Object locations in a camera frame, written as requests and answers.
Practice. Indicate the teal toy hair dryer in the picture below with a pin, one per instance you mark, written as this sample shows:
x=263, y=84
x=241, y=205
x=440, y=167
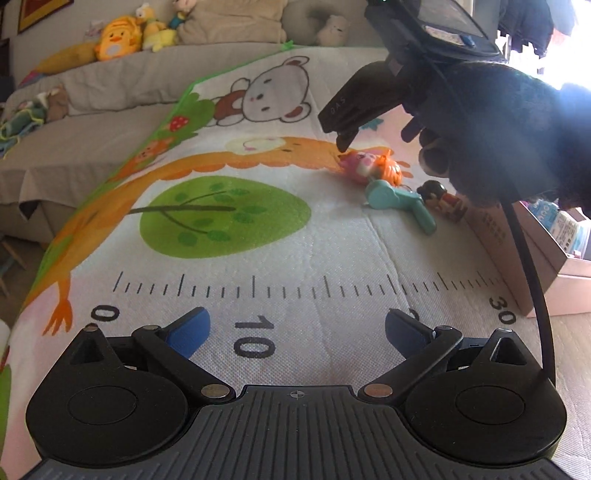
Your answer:
x=401, y=201

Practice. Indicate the beige pillow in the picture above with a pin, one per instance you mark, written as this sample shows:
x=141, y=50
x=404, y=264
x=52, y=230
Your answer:
x=231, y=21

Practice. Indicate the wooden stool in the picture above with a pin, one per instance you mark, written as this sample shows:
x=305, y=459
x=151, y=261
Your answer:
x=11, y=263

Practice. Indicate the white yellow duck plush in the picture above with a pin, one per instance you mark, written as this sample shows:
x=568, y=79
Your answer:
x=154, y=32

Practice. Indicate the dark hanging clothes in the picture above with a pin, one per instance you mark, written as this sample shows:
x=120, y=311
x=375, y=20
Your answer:
x=531, y=21

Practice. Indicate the brown bear plush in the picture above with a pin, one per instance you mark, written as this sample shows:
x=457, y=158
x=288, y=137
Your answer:
x=56, y=104

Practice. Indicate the small cartoon boy doll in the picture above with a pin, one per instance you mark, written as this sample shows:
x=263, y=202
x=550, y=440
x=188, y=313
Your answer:
x=181, y=14

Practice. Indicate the pale cat plush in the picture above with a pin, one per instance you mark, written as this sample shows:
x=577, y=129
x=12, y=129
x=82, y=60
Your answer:
x=333, y=30

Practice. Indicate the long yellow plush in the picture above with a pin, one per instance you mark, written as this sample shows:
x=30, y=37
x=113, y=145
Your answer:
x=67, y=59

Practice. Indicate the grey neck pillow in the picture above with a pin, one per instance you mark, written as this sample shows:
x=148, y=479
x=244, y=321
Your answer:
x=300, y=18

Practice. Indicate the person's right hand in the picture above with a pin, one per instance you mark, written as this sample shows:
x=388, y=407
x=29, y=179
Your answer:
x=508, y=134

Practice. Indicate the printed cartoon play mat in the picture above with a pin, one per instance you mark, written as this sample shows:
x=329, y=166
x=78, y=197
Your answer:
x=277, y=258

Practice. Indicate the yellow chick plush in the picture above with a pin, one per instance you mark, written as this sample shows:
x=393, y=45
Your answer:
x=117, y=41

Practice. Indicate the orange tiger figure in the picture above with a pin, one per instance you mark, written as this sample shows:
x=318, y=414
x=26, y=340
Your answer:
x=388, y=171

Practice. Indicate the beige covered sofa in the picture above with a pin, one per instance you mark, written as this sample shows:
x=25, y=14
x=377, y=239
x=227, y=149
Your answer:
x=92, y=152

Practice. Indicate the blue white tissue packet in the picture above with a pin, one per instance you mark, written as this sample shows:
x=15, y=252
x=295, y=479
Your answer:
x=563, y=226

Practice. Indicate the dark framed red picture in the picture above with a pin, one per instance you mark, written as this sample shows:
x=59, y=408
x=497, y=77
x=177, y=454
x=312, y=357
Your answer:
x=44, y=11

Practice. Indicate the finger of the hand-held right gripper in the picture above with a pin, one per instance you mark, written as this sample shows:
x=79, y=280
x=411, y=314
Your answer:
x=355, y=101
x=345, y=141

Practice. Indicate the white plastic package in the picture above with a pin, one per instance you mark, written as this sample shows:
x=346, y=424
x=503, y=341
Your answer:
x=94, y=28

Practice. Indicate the pink bear figure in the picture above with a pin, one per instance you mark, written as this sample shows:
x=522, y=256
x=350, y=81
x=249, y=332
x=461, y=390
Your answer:
x=358, y=167

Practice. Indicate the pink cardboard box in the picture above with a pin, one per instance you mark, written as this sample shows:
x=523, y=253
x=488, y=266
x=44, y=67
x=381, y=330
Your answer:
x=498, y=240

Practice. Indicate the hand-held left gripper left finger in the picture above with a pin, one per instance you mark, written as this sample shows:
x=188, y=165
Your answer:
x=189, y=331

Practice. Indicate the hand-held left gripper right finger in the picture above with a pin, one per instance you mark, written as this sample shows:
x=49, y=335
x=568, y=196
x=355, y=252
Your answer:
x=407, y=330

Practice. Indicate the black-haired red doll figure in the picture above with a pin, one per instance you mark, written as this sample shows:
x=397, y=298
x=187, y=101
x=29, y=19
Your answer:
x=443, y=201

